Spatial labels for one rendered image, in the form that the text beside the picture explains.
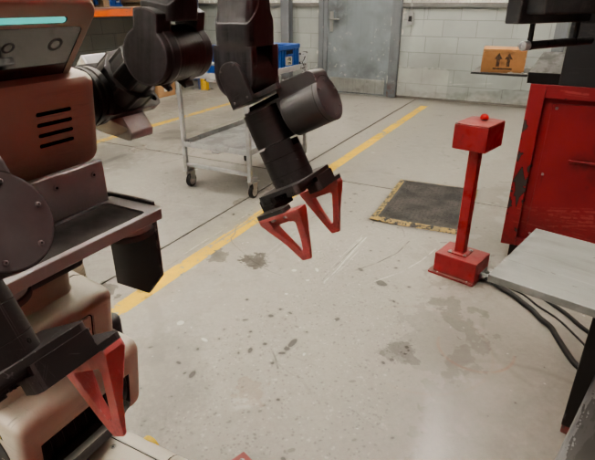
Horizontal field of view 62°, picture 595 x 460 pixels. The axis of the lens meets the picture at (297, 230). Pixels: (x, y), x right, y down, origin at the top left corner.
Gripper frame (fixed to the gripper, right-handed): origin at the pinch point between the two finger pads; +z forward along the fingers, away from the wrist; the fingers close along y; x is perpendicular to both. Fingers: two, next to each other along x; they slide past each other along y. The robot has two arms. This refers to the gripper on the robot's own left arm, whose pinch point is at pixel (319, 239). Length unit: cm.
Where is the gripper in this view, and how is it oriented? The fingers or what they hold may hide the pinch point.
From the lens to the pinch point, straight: 69.8
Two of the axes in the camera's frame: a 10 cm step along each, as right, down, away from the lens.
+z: 4.0, 9.0, 1.8
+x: -7.9, 2.4, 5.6
